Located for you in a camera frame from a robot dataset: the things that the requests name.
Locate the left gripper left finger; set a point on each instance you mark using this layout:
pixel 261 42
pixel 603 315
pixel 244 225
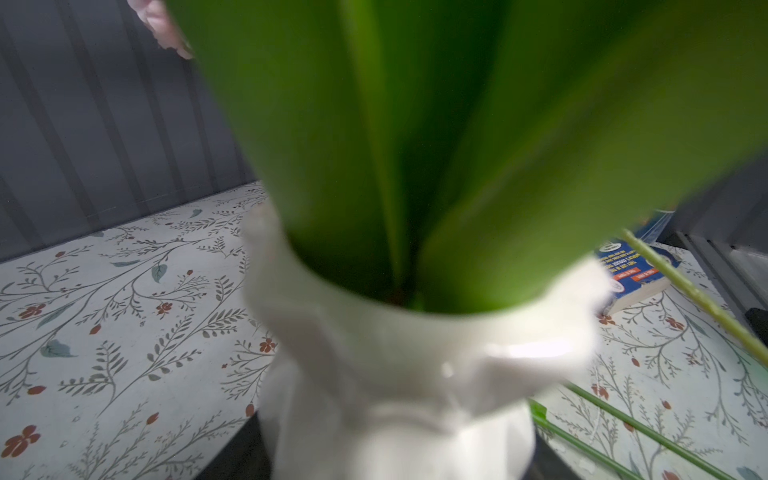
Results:
pixel 244 457

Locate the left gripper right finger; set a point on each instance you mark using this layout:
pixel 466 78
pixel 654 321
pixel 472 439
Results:
pixel 547 465

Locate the dark pink tulip stem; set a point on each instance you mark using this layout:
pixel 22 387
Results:
pixel 631 440

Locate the white ribbed ceramic vase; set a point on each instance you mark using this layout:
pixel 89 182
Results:
pixel 359 389

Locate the tulip bouquet in vase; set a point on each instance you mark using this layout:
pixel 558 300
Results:
pixel 461 154

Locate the blue printed card pack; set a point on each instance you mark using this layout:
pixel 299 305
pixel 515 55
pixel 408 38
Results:
pixel 634 278

